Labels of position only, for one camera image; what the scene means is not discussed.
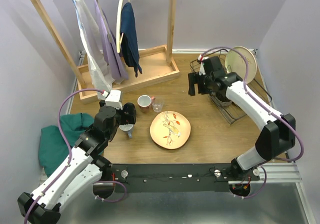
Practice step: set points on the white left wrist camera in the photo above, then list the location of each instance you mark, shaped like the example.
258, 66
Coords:
113, 99

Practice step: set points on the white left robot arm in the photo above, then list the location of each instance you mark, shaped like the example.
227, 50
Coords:
81, 168

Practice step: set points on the pink mug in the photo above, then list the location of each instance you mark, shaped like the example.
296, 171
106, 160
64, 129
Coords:
145, 103

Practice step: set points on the orange rimmed bird plate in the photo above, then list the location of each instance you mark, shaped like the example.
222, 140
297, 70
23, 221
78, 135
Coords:
170, 130

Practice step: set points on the lavender hanging garment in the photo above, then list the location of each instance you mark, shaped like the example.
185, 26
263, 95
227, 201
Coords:
111, 56

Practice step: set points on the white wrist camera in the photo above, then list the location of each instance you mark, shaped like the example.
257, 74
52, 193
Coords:
113, 99
201, 62

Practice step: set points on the cream round hanger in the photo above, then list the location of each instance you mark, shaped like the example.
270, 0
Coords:
119, 35

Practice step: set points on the black wire dish rack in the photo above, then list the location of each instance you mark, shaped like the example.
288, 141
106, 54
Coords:
233, 112

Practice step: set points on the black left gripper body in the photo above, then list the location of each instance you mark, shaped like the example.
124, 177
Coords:
129, 113

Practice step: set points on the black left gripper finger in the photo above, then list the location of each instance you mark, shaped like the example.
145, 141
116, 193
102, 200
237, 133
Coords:
132, 119
127, 108

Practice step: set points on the navy hanging garment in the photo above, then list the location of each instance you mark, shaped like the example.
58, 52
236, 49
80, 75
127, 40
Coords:
129, 42

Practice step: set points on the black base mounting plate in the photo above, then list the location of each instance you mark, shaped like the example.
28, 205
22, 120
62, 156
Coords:
151, 178

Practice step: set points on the dark blue mug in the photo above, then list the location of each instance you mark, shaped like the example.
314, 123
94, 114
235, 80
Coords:
133, 110

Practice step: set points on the grey blue mug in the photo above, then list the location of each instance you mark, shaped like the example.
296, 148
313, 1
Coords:
128, 129

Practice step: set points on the clear drinking glass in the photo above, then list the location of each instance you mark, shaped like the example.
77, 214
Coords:
157, 104

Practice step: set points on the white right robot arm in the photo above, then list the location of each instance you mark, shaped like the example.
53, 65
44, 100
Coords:
276, 130

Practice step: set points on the wooden clothes rack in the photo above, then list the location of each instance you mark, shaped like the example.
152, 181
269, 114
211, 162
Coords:
157, 63

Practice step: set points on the cream plate with branch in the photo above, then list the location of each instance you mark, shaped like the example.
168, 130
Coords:
235, 63

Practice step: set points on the white hanging garment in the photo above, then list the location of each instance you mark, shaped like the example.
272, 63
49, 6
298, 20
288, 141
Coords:
99, 70

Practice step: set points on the dark ceramic bowl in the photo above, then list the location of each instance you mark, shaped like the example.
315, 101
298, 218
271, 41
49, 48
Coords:
223, 101

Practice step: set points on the green cloth pile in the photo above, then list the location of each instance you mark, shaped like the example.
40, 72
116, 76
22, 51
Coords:
53, 149

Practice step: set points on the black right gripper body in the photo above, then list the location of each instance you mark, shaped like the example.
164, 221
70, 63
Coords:
207, 85

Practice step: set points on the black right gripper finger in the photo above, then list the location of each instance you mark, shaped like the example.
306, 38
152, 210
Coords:
193, 75
192, 82

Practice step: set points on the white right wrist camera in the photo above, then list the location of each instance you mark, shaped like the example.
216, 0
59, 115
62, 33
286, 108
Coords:
201, 62

